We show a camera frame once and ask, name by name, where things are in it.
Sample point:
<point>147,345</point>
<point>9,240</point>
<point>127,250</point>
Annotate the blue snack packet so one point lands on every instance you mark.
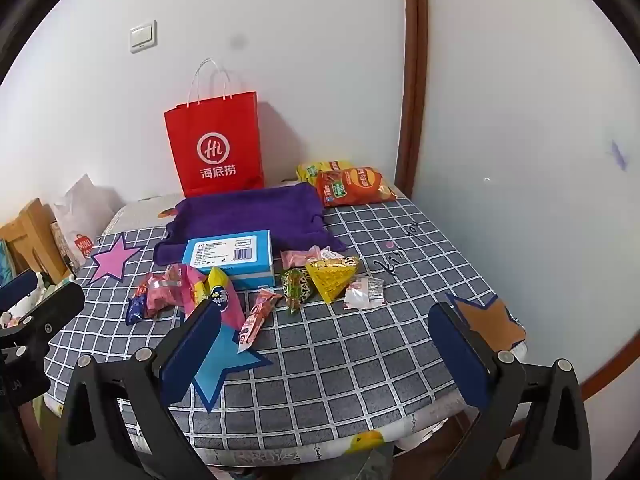
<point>134,310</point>

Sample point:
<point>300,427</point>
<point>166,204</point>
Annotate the orange star sticker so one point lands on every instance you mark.
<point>492,325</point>

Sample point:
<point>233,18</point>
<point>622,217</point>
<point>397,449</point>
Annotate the pink clear snack packet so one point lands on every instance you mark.
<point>165,292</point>

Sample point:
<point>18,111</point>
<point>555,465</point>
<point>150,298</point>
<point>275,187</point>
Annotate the purple knitted cloth tray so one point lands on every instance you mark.
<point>240,215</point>

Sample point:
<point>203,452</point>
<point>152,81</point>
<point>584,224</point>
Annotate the brown wooden door frame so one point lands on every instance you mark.
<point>412,60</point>

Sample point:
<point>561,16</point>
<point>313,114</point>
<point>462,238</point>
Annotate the white plastic bag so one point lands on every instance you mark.
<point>85,200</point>

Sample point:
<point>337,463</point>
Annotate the pink stick snack packet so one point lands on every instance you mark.
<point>255,320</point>

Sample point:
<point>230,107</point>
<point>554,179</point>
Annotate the white pink pastry packet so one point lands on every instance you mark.
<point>367,292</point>

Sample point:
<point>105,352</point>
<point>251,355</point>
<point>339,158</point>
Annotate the orange chips bag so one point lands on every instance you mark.
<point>355,185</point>

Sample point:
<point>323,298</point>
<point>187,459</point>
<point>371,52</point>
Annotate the pink yellow snack bag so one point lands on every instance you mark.
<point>192,285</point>

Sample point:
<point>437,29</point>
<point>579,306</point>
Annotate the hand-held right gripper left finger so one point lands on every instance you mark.
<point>192,350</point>

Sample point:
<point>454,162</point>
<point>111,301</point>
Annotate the blue star sticker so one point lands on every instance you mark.
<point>220,355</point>

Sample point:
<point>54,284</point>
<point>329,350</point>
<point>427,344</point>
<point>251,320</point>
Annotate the small white pink packet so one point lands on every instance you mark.
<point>327,252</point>

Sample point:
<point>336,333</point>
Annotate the green snack packet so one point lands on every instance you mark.
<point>295,287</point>

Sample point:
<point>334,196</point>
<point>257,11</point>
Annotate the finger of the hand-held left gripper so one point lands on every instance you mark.
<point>22,285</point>
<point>55,305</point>

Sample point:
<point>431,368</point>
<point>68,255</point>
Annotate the white light switch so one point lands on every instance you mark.
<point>143,36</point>

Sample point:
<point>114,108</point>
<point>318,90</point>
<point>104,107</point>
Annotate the pink star sticker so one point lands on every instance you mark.
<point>112,260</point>

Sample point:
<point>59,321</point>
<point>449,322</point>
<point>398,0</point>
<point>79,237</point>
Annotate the blue cardboard box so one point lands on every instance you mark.
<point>225,255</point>

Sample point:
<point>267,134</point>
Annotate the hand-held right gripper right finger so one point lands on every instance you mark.
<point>457,355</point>

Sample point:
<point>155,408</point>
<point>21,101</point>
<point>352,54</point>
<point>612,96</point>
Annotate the yellow purple popcorn bag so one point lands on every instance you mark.
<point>225,300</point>

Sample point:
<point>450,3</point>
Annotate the wooden chair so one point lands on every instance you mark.
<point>35,225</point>

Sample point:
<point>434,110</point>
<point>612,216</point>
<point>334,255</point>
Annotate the colourful cloth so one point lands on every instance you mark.
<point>5,260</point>

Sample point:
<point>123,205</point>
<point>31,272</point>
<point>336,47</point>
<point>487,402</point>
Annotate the yellow triangular snack packet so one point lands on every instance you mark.
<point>332,277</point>

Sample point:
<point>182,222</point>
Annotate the yellow chips bag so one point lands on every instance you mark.
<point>310,170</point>

